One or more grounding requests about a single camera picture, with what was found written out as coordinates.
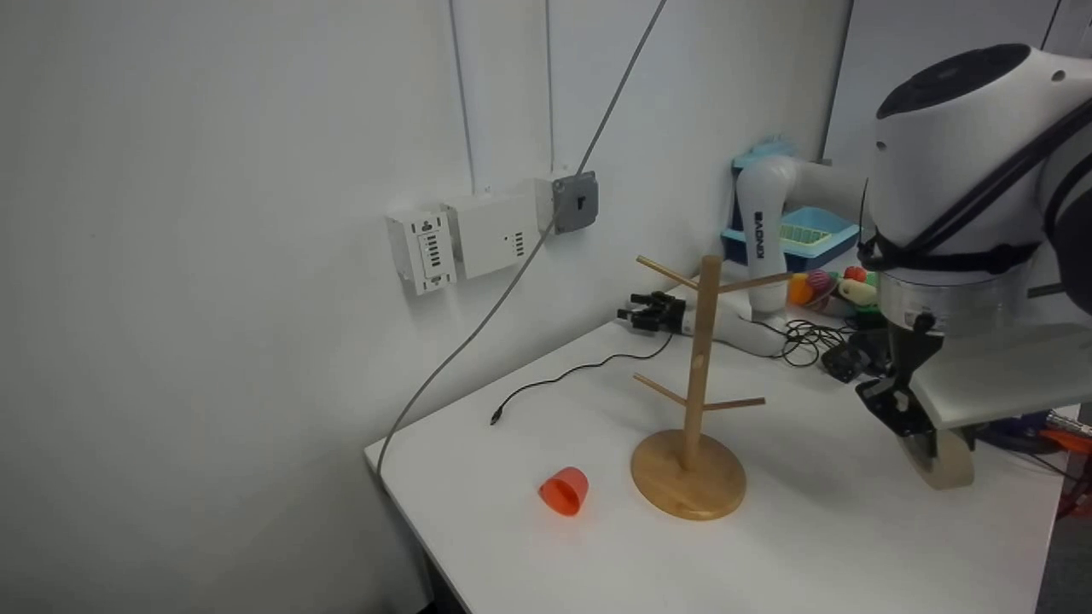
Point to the teal blue box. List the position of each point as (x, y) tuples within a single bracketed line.
[(819, 238)]

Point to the wooden mug tree stand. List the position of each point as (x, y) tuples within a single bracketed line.
[(688, 479)]

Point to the black round stand base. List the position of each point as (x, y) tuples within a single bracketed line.
[(1012, 436)]

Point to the green and yellow toy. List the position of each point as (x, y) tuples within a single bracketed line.
[(856, 296)]

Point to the gray wall socket box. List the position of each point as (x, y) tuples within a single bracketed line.
[(574, 202)]

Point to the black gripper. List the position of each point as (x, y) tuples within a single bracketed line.
[(898, 360)]

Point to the black clamp device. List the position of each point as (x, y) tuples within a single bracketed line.
[(654, 310)]

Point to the black adapter block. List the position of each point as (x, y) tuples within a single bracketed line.
[(845, 364)]

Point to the orange plastic cup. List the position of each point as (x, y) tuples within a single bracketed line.
[(565, 491)]

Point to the orange clamp with silver jaw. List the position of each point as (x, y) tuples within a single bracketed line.
[(1076, 440)]

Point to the plain white adapter box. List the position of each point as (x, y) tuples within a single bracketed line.
[(496, 232)]

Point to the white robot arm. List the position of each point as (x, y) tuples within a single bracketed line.
[(965, 173)]

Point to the orange toy ball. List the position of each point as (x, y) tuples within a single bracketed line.
[(802, 290)]

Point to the cream masking tape roll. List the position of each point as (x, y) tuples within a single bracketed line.
[(953, 466)]

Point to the small red toy ball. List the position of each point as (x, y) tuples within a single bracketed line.
[(855, 274)]

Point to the white wall socket box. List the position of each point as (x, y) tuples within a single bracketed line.
[(423, 254)]

